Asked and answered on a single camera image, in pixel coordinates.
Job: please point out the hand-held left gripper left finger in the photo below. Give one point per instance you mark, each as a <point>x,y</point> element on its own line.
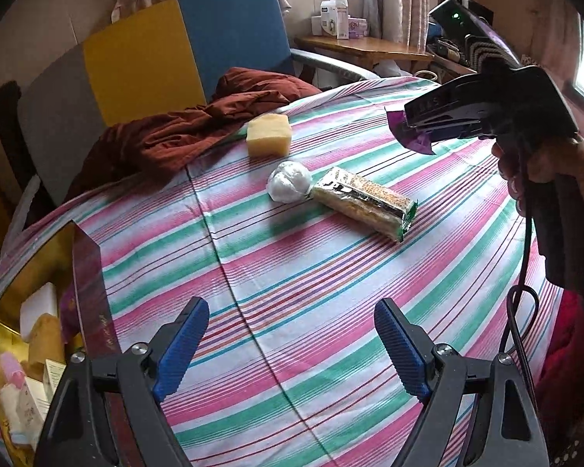
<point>182,348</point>

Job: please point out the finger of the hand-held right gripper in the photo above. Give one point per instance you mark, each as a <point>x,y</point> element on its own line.
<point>455,128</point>
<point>443,99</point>

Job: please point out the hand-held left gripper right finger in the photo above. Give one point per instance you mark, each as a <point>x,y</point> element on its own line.
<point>401,352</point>

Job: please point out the small purple snack packet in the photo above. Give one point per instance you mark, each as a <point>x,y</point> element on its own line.
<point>411,141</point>

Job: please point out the gold storage box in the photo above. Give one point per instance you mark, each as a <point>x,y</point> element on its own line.
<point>90,277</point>

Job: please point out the person's right hand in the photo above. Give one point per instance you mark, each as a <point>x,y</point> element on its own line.
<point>559,160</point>

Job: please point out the wooden desk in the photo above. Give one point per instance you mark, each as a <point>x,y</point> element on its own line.
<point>365,48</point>

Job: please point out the pink striped curtain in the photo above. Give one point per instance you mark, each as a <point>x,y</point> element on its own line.
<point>409,5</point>

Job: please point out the purple tissue box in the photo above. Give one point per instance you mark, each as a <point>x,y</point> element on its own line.
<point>358,27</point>

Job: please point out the cracker packet with shiny end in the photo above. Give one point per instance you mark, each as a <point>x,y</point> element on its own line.
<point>365,202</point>

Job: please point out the striped bed sheet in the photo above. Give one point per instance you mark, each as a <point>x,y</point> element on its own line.
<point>297,277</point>

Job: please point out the tall white carton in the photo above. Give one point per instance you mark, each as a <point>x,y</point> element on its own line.
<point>336,17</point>

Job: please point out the low white carton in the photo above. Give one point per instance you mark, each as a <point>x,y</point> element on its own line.
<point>319,27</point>

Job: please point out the red garment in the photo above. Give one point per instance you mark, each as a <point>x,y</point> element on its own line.
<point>564,350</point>

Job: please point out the pale floral carton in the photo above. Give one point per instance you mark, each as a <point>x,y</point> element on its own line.
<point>29,408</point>

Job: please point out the pink bottle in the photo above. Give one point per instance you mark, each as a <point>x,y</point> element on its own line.
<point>10,369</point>

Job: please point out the small white plastic bag ball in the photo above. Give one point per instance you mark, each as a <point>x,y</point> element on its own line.
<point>288,182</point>

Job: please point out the yellow sponge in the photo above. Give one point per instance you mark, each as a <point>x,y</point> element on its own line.
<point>268,135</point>

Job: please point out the maroon cloth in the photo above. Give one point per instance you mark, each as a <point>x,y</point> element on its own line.
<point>199,126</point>

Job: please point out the blue yellow grey chair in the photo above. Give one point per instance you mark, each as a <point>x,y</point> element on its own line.
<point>141,53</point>

